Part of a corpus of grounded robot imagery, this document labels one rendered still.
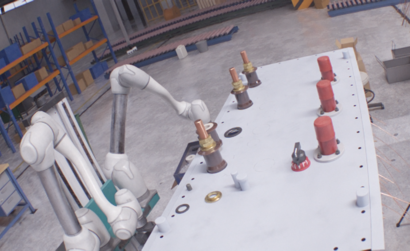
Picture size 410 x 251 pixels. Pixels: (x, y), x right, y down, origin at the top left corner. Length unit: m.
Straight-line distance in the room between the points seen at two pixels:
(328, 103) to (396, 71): 3.59
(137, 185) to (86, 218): 0.48
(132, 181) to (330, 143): 1.32
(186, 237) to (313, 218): 0.41
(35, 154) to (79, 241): 0.50
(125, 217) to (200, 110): 1.09
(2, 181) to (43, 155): 3.97
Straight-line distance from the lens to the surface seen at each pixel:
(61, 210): 1.77
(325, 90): 1.59
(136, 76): 2.30
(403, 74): 5.18
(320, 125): 1.29
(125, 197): 1.83
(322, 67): 1.91
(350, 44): 4.96
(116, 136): 2.46
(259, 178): 1.37
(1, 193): 5.51
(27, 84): 10.94
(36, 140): 1.59
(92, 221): 2.01
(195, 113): 2.57
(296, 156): 1.30
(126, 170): 2.28
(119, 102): 2.44
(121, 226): 1.70
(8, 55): 10.79
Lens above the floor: 2.09
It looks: 22 degrees down
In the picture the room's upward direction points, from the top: 22 degrees counter-clockwise
